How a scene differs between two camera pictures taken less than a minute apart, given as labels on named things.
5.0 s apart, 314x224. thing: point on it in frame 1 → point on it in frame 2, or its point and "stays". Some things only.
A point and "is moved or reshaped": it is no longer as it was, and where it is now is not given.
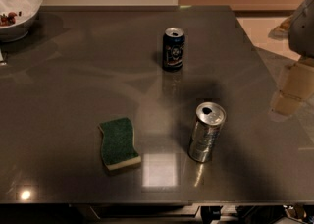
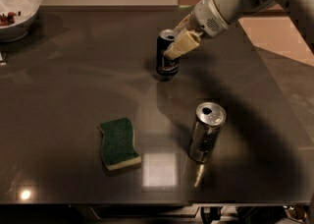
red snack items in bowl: (6, 20) stays
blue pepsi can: (173, 49) is moved or reshaped
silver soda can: (210, 118) stays
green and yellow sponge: (118, 144) stays
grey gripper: (303, 28) → (205, 16)
